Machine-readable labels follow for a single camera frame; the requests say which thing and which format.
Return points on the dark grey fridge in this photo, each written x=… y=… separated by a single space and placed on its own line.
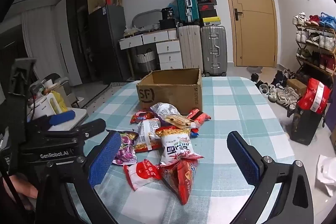
x=107 y=43

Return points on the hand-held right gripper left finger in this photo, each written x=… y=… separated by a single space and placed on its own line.
x=105 y=158

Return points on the silver purple snack packet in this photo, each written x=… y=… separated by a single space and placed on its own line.
x=164 y=108

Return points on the small white noodle snack packet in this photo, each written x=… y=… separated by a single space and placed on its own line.
x=148 y=134

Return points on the dark tall wardrobe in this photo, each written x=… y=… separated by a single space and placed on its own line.
x=78 y=29

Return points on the red black snack packet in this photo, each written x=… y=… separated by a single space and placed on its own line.
x=199 y=116

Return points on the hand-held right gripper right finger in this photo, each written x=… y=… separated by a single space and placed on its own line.
x=244 y=158

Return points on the small striped basket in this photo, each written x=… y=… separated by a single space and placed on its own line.
x=156 y=26

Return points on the black shoe box white label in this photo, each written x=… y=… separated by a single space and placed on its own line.
x=206 y=1

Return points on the woven laundry basket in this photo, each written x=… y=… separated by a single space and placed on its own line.
x=145 y=61

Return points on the beige suitcase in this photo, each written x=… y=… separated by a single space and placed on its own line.
x=190 y=48

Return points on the white drawer cabinet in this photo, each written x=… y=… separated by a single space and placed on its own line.
x=169 y=56

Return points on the clear cake packet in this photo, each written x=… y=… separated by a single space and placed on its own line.
x=178 y=121

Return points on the white electric kettle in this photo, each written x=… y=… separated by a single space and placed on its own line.
x=40 y=109

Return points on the brown cardboard box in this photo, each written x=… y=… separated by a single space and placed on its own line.
x=168 y=95

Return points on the yellow bag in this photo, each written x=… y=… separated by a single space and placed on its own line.
x=56 y=103

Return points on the purple grape candy packet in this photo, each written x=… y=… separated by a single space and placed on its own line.
x=127 y=153

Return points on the large white noodle snack packet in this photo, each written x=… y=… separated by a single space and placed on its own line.
x=176 y=148

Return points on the red black shoe box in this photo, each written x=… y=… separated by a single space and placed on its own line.
x=207 y=7

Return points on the blue cookie packet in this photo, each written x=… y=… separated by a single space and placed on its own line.
x=194 y=133

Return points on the black tub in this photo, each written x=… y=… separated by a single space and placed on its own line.
x=167 y=13

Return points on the grey cloth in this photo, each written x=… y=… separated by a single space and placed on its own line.
x=254 y=69

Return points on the black storage box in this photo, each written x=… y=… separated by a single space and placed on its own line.
x=168 y=24

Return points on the person's left hand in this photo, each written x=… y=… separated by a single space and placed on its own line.
x=23 y=188

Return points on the white desk with drawers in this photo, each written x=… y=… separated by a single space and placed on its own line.
x=136 y=40

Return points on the red pyramid snack packet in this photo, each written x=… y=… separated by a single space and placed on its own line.
x=181 y=179

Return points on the teal checked tablecloth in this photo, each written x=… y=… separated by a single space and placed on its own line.
x=231 y=108

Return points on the rows of assorted shoes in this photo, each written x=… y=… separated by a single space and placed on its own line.
x=325 y=41

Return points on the red shopping bag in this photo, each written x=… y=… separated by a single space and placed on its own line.
x=315 y=95

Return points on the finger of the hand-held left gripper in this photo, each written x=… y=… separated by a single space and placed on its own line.
x=63 y=117
x=92 y=126

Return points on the scattered sneakers group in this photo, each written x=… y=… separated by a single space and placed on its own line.
x=281 y=94

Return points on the red white round-logo packet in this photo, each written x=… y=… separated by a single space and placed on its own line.
x=141 y=174

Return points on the clear plastic food bag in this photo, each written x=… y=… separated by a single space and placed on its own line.
x=130 y=32

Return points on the tan wooden door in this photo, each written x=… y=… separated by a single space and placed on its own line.
x=252 y=29

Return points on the grey arched mirror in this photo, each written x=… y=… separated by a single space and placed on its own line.
x=147 y=14

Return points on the white plastic bag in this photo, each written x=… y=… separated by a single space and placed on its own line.
x=326 y=174

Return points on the grey storage bin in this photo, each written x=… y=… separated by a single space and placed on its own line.
x=56 y=79

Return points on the black tote bag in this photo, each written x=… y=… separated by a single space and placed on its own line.
x=305 y=127

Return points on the wooden shoe rack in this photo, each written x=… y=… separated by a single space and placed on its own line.
x=315 y=29

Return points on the silver suitcase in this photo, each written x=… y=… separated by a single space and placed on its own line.
x=214 y=50

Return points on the plain black shoe box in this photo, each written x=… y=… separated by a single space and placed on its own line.
x=208 y=14

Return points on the red cookie packet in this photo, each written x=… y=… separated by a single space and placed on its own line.
x=140 y=116

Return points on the teal suitcase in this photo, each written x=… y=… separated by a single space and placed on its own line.
x=186 y=3

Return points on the small brown carton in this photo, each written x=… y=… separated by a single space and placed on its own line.
x=296 y=86

